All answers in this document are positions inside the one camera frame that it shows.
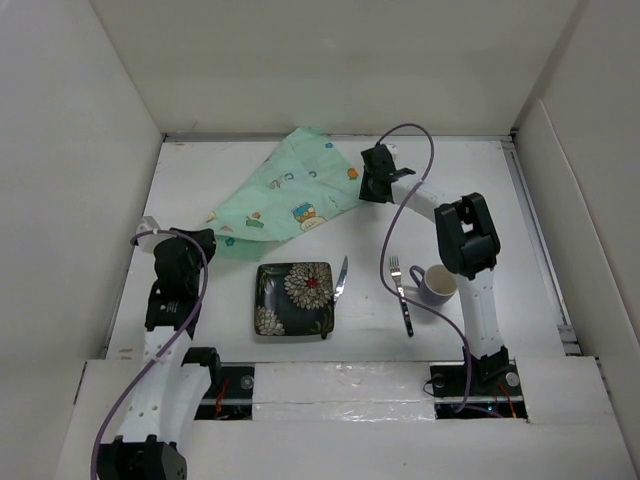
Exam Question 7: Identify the green cartoon placemat cloth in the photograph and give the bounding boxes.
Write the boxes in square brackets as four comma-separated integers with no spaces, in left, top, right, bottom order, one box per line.
[206,127,360,261]

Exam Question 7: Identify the silver fork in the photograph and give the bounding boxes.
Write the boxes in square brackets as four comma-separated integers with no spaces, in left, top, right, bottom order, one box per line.
[389,255,414,337]

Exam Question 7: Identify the black floral square plate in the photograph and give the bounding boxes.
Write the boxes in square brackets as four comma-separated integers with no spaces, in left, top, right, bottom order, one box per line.
[254,262,335,339]

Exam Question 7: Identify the silver table knife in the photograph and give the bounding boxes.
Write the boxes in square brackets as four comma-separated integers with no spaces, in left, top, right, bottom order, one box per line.
[333,256,349,304]

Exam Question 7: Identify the purple mug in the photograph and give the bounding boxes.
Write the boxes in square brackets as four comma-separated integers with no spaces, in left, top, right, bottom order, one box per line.
[409,265,457,307]

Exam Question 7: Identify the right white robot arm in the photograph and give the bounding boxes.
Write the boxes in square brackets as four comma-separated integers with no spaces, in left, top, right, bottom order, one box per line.
[360,144,510,395]

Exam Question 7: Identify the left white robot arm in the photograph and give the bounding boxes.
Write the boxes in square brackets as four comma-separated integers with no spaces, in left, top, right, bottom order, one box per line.
[90,229,223,479]

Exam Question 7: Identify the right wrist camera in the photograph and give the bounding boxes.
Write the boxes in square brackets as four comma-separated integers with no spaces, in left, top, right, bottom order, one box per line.
[383,143,398,160]

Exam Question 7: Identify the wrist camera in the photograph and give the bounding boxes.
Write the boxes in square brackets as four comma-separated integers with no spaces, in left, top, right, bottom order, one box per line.
[131,216,170,254]
[383,143,398,160]

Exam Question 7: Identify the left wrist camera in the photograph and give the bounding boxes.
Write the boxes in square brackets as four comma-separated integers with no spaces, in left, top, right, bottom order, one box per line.
[131,216,170,254]

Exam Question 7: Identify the aluminium table edge rail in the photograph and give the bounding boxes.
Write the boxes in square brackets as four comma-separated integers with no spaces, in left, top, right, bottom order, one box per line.
[163,132,513,143]

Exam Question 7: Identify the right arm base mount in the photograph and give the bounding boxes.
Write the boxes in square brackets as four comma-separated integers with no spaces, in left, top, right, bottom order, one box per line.
[423,362,528,420]

